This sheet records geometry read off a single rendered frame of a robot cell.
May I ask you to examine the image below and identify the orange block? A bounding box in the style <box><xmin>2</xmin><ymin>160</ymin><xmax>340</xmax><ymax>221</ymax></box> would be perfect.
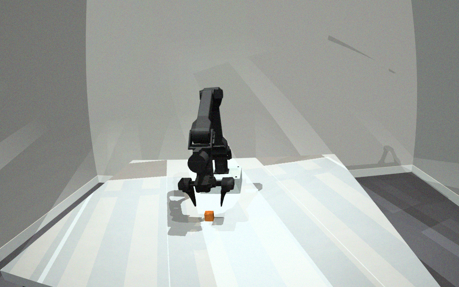
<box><xmin>204</xmin><ymin>210</ymin><xmax>214</xmax><ymax>222</ymax></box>

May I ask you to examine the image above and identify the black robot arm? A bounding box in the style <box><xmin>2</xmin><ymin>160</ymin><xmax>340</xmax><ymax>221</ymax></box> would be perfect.
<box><xmin>187</xmin><ymin>87</ymin><xmax>232</xmax><ymax>193</ymax></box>

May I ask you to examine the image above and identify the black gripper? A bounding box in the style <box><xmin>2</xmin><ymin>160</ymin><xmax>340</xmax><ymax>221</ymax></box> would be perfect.
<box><xmin>178</xmin><ymin>164</ymin><xmax>235</xmax><ymax>207</ymax></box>

